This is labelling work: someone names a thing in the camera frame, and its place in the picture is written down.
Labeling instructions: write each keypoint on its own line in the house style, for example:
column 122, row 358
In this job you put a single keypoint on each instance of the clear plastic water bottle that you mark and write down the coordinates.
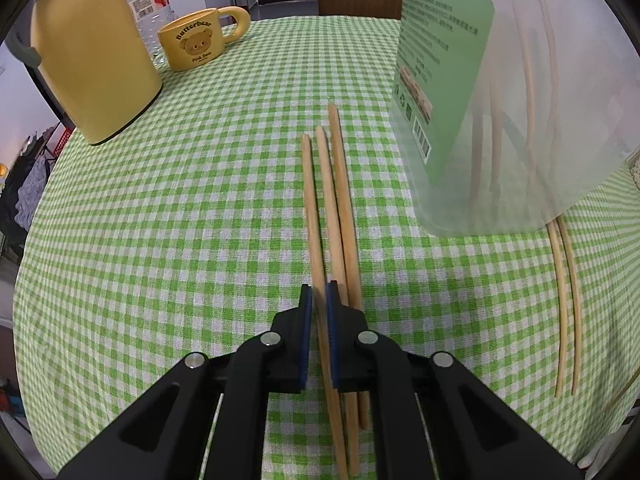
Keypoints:
column 150, row 10

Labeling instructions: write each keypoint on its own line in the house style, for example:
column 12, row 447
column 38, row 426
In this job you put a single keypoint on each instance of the yellow bear mug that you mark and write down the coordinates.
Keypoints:
column 195, row 45

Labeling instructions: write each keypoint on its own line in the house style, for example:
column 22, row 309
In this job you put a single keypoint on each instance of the grey clothes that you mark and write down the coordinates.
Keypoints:
column 27, row 195

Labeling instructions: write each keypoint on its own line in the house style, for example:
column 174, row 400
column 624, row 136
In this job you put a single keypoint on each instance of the bunch of chopsticks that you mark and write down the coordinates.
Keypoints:
column 476, row 160

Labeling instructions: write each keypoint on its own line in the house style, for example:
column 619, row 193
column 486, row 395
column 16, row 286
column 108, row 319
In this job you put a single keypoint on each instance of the clear plastic container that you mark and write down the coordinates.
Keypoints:
column 575, row 110

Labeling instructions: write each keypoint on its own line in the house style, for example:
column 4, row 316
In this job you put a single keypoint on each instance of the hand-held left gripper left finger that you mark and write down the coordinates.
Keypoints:
column 306, row 332

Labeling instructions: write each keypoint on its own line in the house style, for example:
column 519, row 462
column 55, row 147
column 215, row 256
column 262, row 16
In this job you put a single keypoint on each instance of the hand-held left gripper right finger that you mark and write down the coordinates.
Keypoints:
column 331, row 332

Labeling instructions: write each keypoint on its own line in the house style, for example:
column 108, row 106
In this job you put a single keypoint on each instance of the black folding chair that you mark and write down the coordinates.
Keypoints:
column 10, row 185

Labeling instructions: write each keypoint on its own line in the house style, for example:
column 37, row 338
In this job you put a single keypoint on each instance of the yellow thermos jug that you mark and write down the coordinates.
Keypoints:
column 90, row 60

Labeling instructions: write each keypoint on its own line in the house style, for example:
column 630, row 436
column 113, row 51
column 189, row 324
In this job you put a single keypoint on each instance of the red plastic basket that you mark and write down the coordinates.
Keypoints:
column 60, row 139

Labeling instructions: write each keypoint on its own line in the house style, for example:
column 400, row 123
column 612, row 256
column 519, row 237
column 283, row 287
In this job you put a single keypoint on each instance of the wooden chopstick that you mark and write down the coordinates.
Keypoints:
column 344, row 200
column 622, row 394
column 311, row 210
column 563, row 310
column 578, row 310
column 329, row 200

